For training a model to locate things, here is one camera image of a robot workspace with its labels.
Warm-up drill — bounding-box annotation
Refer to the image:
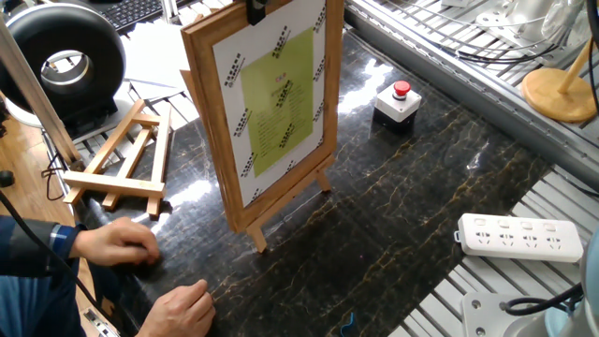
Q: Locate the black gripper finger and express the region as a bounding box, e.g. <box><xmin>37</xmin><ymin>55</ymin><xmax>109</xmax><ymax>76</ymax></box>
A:
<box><xmin>245</xmin><ymin>0</ymin><xmax>270</xmax><ymax>27</ymax></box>

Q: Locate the wooden photo frame green print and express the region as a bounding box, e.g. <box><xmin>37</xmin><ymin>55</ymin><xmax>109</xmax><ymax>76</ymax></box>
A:
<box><xmin>180</xmin><ymin>0</ymin><xmax>345</xmax><ymax>234</ymax></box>

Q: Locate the wooden tabletop easel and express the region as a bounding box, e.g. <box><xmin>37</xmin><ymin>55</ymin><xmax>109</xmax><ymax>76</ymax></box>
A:
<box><xmin>245</xmin><ymin>154</ymin><xmax>336</xmax><ymax>255</ymax></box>

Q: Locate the right forearm dark blue sleeve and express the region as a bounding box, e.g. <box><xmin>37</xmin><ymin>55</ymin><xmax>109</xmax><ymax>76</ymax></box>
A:
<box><xmin>0</xmin><ymin>215</ymin><xmax>88</xmax><ymax>282</ymax></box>

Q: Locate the person's right hand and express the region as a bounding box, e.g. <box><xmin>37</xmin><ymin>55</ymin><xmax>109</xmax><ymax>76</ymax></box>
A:
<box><xmin>69</xmin><ymin>216</ymin><xmax>161</xmax><ymax>267</ymax></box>

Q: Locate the person's left hand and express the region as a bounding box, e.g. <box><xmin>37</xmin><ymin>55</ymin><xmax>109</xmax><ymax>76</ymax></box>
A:
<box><xmin>135</xmin><ymin>279</ymin><xmax>216</xmax><ymax>337</ymax></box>

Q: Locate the white paper stack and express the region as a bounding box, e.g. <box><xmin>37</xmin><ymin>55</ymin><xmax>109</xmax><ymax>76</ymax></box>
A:
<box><xmin>114</xmin><ymin>21</ymin><xmax>197</xmax><ymax>123</ymax></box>

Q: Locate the black computer keyboard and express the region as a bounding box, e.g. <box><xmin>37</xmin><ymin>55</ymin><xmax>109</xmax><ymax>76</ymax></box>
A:
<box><xmin>100</xmin><ymin>0</ymin><xmax>165</xmax><ymax>35</ymax></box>

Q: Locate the white button box red button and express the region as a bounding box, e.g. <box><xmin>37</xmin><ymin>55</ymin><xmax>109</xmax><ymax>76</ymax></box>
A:
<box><xmin>373</xmin><ymin>80</ymin><xmax>422</xmax><ymax>131</ymax></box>

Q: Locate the small wooden block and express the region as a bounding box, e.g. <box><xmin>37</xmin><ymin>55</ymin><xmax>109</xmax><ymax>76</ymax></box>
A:
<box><xmin>63</xmin><ymin>98</ymin><xmax>173</xmax><ymax>219</ymax></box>

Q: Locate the tan slanted support bar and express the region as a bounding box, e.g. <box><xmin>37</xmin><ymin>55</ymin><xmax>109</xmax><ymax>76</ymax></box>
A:
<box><xmin>0</xmin><ymin>18</ymin><xmax>83</xmax><ymax>165</ymax></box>

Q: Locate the silver perforated aluminium plate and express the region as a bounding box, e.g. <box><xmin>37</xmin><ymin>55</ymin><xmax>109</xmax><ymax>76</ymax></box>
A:
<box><xmin>475</xmin><ymin>0</ymin><xmax>562</xmax><ymax>52</ymax></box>

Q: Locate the crumpled clear plastic sheet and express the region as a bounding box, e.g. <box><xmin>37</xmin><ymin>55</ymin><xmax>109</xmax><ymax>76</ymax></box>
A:
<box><xmin>542</xmin><ymin>0</ymin><xmax>592</xmax><ymax>44</ymax></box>

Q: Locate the round wooden stand base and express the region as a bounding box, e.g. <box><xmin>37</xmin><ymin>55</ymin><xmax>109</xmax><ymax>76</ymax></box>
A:
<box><xmin>520</xmin><ymin>39</ymin><xmax>599</xmax><ymax>125</ymax></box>

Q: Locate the white power strip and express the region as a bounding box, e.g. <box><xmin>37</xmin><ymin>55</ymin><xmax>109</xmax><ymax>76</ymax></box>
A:
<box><xmin>452</xmin><ymin>212</ymin><xmax>585</xmax><ymax>264</ymax></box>

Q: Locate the blue jeans leg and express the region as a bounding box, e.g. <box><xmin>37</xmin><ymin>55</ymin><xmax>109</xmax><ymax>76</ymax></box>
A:
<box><xmin>0</xmin><ymin>275</ymin><xmax>88</xmax><ymax>337</ymax></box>

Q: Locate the black ring light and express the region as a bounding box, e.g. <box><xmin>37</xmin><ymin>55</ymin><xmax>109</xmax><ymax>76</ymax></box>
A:
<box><xmin>0</xmin><ymin>2</ymin><xmax>127</xmax><ymax>137</ymax></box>

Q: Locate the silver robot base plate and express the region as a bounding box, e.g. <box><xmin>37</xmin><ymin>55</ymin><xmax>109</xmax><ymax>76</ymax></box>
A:
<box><xmin>460</xmin><ymin>292</ymin><xmax>539</xmax><ymax>337</ymax></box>

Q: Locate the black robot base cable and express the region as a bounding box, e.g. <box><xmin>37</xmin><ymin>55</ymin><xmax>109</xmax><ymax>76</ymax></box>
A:
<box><xmin>499</xmin><ymin>282</ymin><xmax>586</xmax><ymax>317</ymax></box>

